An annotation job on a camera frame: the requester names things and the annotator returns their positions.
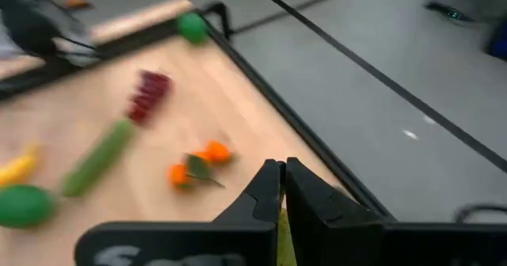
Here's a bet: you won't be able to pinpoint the blue object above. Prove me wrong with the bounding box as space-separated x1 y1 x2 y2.
486 18 507 61

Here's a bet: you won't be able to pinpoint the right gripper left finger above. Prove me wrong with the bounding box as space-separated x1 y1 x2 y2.
212 158 286 266

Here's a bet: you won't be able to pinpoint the green cucumber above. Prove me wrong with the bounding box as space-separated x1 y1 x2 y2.
60 118 136 199

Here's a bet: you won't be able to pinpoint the black hanging cable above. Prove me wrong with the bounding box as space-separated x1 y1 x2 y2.
454 203 507 224

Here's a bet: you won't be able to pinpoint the light green pear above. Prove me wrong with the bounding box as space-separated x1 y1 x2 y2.
276 207 298 266

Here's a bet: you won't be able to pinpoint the dark red grape bunch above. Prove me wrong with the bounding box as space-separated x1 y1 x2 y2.
125 70 174 126

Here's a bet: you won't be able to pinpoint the large green lime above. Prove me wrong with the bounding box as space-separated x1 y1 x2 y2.
0 184 57 230

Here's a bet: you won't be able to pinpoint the yellow banana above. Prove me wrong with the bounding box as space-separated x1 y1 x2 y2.
0 143 40 188

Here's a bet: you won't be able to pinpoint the orange tangerines with leaf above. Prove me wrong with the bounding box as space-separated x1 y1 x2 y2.
167 139 234 191

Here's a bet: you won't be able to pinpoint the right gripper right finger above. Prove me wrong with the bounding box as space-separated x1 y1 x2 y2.
285 157 397 266

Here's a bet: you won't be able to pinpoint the black floor device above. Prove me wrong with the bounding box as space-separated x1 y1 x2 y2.
424 0 476 25

